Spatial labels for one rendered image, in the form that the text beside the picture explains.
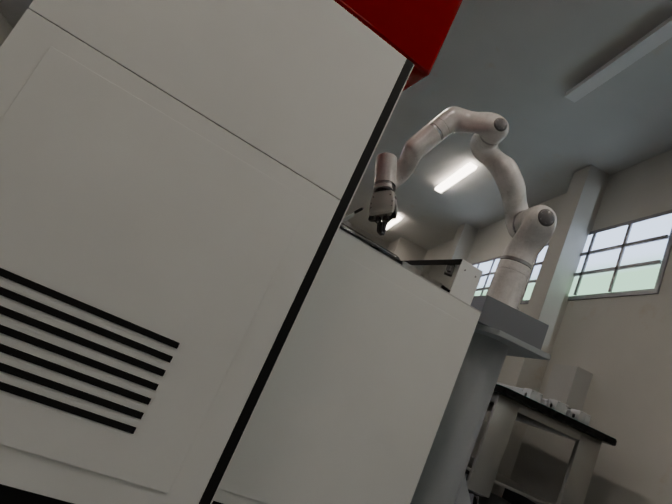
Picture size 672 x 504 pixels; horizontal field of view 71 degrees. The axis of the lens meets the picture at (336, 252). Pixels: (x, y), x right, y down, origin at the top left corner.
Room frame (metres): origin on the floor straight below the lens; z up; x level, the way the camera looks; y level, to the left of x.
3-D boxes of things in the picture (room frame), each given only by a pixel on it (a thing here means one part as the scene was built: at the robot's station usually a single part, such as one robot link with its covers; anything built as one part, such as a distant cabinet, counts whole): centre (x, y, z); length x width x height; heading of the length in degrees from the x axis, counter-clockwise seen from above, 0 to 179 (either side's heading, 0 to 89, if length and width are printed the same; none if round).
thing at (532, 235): (1.69, -0.65, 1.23); 0.19 x 0.12 x 0.24; 1
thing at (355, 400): (1.77, -0.03, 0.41); 0.96 x 0.64 x 0.82; 21
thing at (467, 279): (1.73, -0.33, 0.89); 0.55 x 0.09 x 0.14; 21
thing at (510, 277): (1.73, -0.65, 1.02); 0.19 x 0.19 x 0.18
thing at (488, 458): (4.62, -1.77, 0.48); 2.68 x 1.01 x 0.97; 6
